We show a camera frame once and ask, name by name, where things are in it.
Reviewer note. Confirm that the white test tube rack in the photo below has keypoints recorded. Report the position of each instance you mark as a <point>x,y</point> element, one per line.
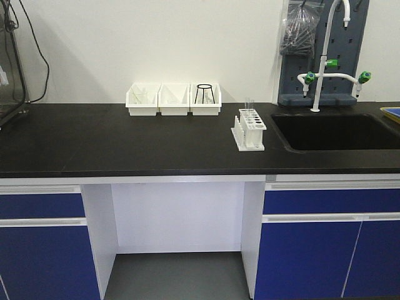
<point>248,131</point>

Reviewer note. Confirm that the grey pegboard drying rack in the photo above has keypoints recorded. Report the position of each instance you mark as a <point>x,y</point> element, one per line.
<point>344,47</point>

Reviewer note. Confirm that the glass flask under tripod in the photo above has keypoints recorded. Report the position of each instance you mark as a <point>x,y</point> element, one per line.
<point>207,99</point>

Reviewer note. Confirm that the right white storage bin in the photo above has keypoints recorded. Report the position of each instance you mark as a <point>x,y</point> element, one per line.
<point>206,109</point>

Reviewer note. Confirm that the white storage bin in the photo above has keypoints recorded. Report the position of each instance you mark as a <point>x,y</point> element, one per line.
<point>181,92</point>
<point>206,109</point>
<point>149,109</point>

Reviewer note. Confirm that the middle white storage bin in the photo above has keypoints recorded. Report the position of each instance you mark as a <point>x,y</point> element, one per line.
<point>181,92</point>

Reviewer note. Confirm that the black metal tripod stand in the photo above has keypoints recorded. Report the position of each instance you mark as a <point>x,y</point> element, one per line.
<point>202,89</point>

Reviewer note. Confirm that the left white storage bin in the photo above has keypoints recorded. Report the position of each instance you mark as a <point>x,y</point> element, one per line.
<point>149,109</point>

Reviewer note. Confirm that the yellow green plastic pipette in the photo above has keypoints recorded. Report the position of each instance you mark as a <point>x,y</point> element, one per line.
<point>136,96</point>

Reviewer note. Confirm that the white gooseneck lab faucet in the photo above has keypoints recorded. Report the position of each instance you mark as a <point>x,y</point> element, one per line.
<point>307,79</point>

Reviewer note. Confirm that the blue cabinet door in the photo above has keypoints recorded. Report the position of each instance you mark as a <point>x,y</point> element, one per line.
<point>375,266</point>
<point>47,263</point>
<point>306,260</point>

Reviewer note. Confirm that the black sink basin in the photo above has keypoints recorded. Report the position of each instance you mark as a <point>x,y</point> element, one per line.
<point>335,132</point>

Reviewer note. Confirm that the clear bag of pegs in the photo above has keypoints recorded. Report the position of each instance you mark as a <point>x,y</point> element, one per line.
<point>300,26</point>

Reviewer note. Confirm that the blue left drawer front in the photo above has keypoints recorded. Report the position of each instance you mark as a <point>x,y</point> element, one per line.
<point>23,206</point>

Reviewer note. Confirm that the blue drawer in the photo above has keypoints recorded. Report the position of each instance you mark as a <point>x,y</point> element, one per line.
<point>331,201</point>
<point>23,206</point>

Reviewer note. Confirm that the blue left cabinet door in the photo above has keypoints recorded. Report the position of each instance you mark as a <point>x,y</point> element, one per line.
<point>47,263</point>

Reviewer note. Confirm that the blue right drawer front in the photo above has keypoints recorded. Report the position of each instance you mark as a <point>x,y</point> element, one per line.
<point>331,201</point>

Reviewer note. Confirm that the yellow blue tray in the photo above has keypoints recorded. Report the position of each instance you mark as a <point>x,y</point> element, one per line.
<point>392,113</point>

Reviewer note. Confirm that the blue far right cabinet door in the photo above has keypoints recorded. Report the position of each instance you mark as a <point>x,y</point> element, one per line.
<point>375,266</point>

